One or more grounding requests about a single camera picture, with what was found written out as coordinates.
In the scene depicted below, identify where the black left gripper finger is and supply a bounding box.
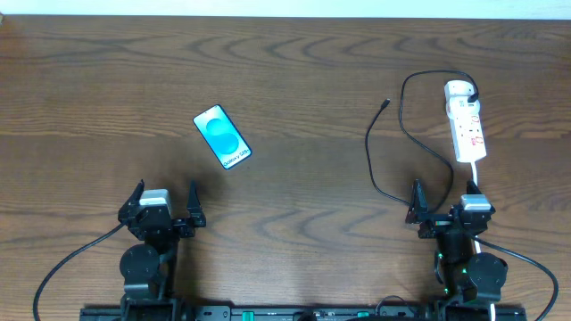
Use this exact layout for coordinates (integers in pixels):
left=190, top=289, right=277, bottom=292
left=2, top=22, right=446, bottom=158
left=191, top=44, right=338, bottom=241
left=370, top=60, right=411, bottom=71
left=126, top=179, right=145, bottom=209
left=186, top=181, right=203, bottom=218

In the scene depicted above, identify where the blue Galaxy smartphone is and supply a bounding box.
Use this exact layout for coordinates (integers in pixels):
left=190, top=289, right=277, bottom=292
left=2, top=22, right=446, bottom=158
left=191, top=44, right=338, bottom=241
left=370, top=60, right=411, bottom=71
left=193, top=104, right=252, bottom=170

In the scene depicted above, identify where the black USB charging cable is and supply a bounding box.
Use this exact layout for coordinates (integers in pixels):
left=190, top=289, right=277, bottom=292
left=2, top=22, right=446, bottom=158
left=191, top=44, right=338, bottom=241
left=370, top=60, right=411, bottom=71
left=364, top=69, right=481, bottom=214

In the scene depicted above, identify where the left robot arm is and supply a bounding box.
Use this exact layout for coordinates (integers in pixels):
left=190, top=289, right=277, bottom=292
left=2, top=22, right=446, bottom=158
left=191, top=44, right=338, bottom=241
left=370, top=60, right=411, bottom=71
left=118, top=181, right=206, bottom=320

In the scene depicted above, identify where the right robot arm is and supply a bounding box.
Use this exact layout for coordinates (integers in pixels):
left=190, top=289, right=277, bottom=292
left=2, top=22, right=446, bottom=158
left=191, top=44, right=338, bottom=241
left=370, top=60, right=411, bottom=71
left=405, top=180, right=508, bottom=320

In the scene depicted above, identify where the white charger plug adapter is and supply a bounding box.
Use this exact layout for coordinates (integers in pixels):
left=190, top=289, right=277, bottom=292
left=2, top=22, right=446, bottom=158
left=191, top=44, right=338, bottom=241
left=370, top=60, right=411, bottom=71
left=444, top=80, right=478, bottom=103

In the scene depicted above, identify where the white power strip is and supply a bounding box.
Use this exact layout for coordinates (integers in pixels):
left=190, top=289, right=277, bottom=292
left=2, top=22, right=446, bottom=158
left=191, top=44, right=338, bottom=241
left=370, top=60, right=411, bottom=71
left=446, top=96, right=487, bottom=163

